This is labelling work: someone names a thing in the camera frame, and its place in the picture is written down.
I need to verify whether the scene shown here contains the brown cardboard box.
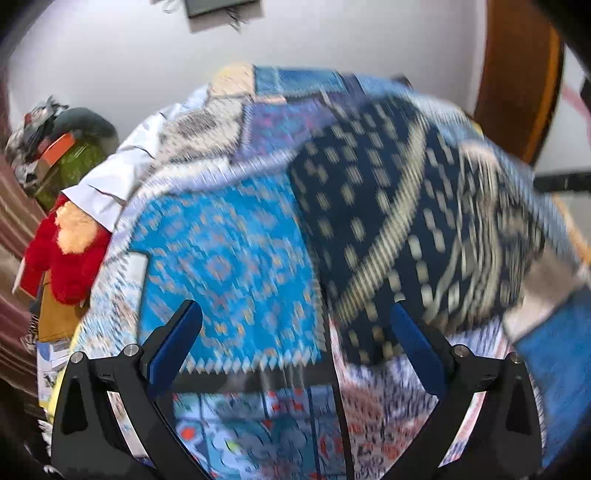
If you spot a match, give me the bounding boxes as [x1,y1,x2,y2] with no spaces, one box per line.
[38,272,89,343]

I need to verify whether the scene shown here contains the printed papers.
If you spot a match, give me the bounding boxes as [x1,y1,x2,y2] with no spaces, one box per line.
[36,340,71,408]

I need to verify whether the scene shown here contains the wooden door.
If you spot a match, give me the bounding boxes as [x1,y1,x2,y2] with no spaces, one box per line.
[473,0,566,169]

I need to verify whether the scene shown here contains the brown striped curtain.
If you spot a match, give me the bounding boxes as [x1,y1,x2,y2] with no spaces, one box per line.
[0,154,52,393]

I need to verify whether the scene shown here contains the red plush toy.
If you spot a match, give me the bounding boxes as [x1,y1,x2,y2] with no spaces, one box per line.
[21,196,112,306]

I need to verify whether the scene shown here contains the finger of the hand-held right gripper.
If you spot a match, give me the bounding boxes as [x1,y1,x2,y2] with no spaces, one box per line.
[533,173,591,195]

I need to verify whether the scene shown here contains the pile of mixed clothes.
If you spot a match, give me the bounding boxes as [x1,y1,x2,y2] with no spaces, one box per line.
[4,96,70,158]

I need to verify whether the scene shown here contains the navy patterned kurta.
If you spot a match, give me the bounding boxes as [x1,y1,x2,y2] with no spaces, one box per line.
[288,99,557,366]

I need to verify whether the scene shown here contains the grey bolster pillow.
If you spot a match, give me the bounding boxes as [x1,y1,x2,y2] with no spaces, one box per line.
[54,107,119,140]

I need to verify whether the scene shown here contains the blue patchwork bedspread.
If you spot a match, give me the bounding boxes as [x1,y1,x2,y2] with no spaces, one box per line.
[37,62,591,480]

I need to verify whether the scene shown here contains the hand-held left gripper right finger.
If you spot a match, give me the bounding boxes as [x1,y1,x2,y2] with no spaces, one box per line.
[390,302,543,480]

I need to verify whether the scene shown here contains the orange box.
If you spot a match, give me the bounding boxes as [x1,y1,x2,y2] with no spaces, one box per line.
[37,131,77,168]

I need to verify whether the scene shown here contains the white cloth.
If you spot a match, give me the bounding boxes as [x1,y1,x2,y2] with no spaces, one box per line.
[62,111,182,232]

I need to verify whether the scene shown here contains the wall-mounted black screen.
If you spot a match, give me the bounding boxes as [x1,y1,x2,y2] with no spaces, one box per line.
[185,0,264,19]

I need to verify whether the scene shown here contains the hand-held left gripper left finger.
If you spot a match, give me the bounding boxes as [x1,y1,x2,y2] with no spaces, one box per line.
[51,299,204,480]

